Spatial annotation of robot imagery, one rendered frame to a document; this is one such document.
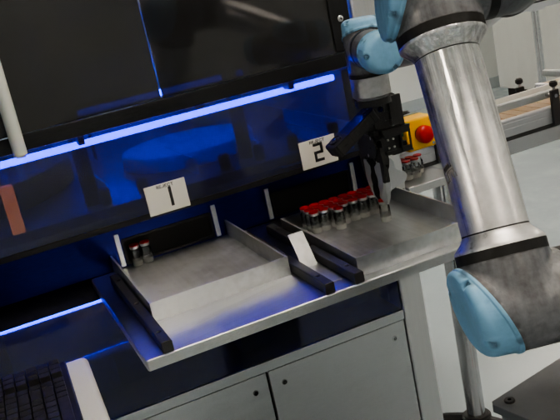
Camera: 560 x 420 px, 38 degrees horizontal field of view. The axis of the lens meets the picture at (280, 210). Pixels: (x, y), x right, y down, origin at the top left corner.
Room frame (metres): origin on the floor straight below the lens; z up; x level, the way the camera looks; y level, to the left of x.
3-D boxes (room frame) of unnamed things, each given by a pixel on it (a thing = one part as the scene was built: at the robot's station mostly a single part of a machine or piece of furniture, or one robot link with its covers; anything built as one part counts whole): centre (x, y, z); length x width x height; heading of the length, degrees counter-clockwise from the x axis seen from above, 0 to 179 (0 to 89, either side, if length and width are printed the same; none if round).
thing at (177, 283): (1.51, 0.18, 0.90); 0.34 x 0.26 x 0.04; 20
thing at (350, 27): (1.58, -0.22, 1.23); 0.09 x 0.08 x 0.11; 4
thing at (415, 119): (1.82, -0.33, 1.00); 0.08 x 0.07 x 0.07; 20
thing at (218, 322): (1.50, 0.00, 0.87); 0.70 x 0.48 x 0.02; 110
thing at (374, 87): (1.58, -0.22, 1.15); 0.08 x 0.08 x 0.05
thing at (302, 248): (1.38, -0.04, 0.91); 0.14 x 0.03 x 0.06; 21
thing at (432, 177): (1.87, -0.33, 0.87); 0.14 x 0.13 x 0.02; 20
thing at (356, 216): (1.62, -0.14, 0.91); 0.18 x 0.02 x 0.05; 109
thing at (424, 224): (1.52, -0.18, 0.90); 0.34 x 0.26 x 0.04; 19
